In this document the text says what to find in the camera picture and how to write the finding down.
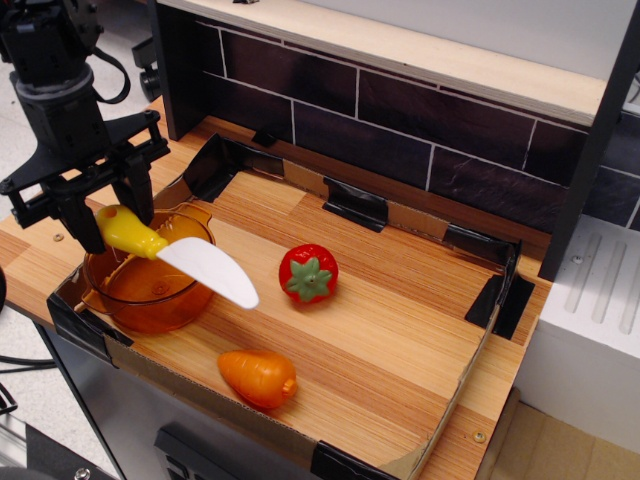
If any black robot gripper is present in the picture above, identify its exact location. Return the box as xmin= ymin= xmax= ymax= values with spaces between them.
xmin=1 ymin=79 xmax=169 ymax=254

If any yellow handled toy knife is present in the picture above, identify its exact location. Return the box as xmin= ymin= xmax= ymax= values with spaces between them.
xmin=96 ymin=205 xmax=259 ymax=309

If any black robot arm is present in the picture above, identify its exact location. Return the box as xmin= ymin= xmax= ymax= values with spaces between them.
xmin=1 ymin=1 xmax=169 ymax=254

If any orange transparent plastic pot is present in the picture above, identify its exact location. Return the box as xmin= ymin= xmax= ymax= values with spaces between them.
xmin=80 ymin=201 xmax=218 ymax=335

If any black chair caster base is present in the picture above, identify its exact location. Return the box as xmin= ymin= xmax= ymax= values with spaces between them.
xmin=131 ymin=37 xmax=161 ymax=102

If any red toy strawberry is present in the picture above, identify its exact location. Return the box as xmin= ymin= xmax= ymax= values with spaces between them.
xmin=279 ymin=244 xmax=339 ymax=304

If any orange toy carrot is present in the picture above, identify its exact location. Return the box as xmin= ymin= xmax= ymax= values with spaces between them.
xmin=217 ymin=350 xmax=298 ymax=409

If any white toy sink unit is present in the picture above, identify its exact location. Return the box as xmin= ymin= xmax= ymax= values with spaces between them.
xmin=515 ymin=216 xmax=639 ymax=452

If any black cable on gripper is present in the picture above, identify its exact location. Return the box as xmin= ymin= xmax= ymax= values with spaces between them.
xmin=89 ymin=47 xmax=132 ymax=106

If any black cable on floor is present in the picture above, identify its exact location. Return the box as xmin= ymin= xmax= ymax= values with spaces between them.
xmin=0 ymin=353 xmax=57 ymax=374

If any metal frame with screw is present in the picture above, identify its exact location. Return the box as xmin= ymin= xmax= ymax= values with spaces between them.
xmin=1 ymin=415 xmax=113 ymax=479

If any black oven handle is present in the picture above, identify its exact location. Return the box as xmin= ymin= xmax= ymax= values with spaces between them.
xmin=154 ymin=426 xmax=260 ymax=479

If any wooden shelf with black frame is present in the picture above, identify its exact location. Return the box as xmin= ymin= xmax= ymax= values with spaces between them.
xmin=149 ymin=1 xmax=639 ymax=277

